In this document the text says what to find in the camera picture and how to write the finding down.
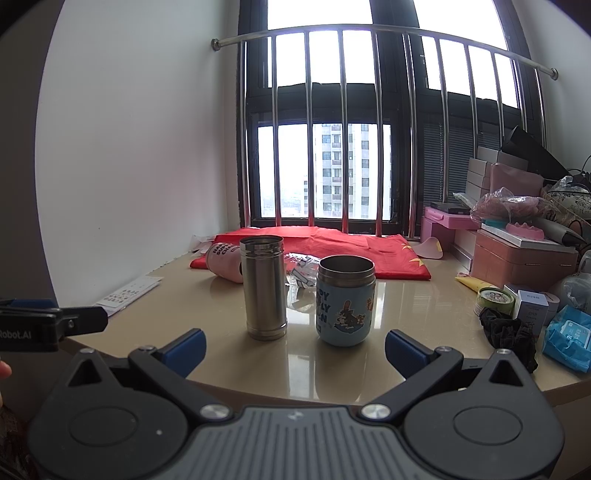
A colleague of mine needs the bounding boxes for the pink cup with black text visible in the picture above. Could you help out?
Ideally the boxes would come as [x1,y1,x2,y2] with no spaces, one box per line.
[205,242,243,284]

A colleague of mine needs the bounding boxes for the blue cartoon cup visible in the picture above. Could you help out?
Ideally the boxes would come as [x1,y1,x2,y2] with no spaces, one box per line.
[315,255,376,347]

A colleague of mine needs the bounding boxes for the tall stainless steel cup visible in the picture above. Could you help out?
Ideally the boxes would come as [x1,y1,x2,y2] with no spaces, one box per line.
[239,235,287,341]

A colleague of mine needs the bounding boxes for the person's left hand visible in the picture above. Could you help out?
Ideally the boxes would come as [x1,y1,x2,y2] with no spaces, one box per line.
[0,360,12,407]

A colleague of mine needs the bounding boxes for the white sticker sheet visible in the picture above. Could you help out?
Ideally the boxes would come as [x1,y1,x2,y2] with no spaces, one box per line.
[95,276,162,317]

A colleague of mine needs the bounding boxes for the black crumpled cloth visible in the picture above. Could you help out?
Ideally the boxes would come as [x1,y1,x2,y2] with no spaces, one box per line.
[479,308,538,374]

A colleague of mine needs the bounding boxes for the yellow tube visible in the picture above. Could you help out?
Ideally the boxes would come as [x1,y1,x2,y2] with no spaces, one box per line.
[455,274,495,293]

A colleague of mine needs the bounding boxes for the red flag cloth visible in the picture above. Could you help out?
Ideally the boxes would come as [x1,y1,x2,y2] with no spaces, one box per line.
[213,226,431,281]

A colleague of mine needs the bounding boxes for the pink fan shaped card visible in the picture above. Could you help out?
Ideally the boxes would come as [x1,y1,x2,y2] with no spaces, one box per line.
[413,237,444,260]

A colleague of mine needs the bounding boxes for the plastic packets in corner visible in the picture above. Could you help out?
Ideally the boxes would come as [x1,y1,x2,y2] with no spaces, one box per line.
[189,235,214,254]

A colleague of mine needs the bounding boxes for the small white blue box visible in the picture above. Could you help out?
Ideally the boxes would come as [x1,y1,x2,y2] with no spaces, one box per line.
[503,284,560,337]

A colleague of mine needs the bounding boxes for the pink desk organizer shelf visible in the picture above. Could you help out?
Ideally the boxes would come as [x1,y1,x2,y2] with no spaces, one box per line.
[421,207,480,251]

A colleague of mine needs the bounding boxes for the blue wet wipes pack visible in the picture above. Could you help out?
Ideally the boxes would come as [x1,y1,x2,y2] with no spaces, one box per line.
[543,306,591,373]

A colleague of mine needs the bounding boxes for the salmon pink storage box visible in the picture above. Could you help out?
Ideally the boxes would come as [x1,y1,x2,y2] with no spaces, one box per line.
[471,230,578,291]

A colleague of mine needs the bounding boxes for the clear plastic toy packet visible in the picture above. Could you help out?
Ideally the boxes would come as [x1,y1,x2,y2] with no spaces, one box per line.
[283,253,321,289]

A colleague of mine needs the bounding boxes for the black flat device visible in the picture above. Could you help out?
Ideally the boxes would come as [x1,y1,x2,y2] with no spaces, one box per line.
[431,202,471,215]

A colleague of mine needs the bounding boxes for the pink plastic bag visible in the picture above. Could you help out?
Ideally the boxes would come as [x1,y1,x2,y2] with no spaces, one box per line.
[470,187,549,223]

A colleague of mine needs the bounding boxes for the stacked white boxes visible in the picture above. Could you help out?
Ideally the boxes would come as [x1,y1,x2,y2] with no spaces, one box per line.
[466,147,528,201]

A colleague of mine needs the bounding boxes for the steel window guard railing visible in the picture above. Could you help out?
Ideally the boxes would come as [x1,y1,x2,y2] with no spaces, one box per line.
[211,24,559,237]

